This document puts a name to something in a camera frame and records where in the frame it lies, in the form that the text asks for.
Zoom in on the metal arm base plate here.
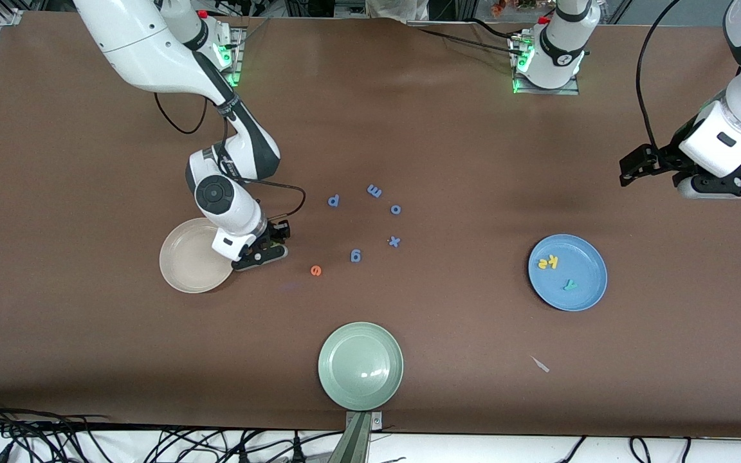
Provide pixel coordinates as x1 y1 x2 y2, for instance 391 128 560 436
511 33 581 96
173 24 246 88

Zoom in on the person in beige trousers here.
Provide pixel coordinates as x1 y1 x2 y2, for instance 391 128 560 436
366 0 429 20

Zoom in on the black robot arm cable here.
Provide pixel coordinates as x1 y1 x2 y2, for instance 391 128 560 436
153 90 307 221
636 0 680 150

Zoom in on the beige round plate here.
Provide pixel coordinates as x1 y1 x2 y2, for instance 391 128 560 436
159 217 239 295

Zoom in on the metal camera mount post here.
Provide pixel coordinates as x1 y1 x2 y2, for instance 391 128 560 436
329 410 384 463

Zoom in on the blue round plate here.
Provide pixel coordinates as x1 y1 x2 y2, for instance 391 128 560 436
527 233 608 313

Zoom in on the tangled black cable bundle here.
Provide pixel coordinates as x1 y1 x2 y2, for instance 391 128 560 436
0 395 345 463

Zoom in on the green round plate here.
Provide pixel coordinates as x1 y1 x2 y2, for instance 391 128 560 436
318 322 405 412

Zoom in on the black table cable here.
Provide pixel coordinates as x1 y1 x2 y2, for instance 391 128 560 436
417 18 533 55

